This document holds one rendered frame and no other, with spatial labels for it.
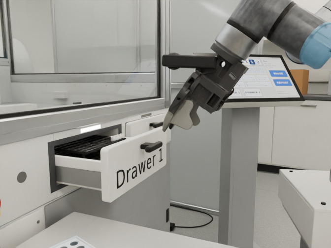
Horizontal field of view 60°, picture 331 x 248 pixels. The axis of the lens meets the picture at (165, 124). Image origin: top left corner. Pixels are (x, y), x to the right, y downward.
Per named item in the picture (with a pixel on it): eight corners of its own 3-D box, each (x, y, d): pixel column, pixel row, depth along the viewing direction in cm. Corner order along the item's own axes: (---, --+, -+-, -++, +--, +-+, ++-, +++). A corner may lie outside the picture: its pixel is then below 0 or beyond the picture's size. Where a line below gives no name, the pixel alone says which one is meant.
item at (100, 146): (126, 139, 80) (126, 138, 80) (85, 154, 64) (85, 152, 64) (120, 139, 81) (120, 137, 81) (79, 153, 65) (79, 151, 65)
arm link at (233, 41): (222, 19, 53) (230, 26, 61) (208, 41, 55) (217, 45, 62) (255, 41, 52) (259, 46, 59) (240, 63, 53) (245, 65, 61)
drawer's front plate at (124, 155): (166, 164, 83) (166, 127, 81) (109, 203, 56) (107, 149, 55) (160, 164, 83) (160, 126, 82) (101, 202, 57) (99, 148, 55)
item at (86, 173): (158, 160, 82) (158, 139, 81) (106, 192, 58) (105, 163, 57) (50, 147, 97) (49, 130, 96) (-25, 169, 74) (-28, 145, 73)
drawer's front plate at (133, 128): (166, 140, 116) (166, 113, 115) (131, 158, 90) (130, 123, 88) (162, 139, 117) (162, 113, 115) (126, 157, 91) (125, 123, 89)
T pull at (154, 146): (162, 146, 70) (162, 140, 70) (149, 153, 63) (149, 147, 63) (149, 145, 72) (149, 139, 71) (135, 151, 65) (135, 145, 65)
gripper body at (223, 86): (208, 117, 57) (246, 65, 53) (175, 91, 59) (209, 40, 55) (216, 113, 64) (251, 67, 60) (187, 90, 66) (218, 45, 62)
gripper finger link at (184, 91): (171, 114, 58) (197, 78, 56) (165, 109, 59) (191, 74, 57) (178, 114, 63) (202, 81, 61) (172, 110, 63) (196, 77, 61)
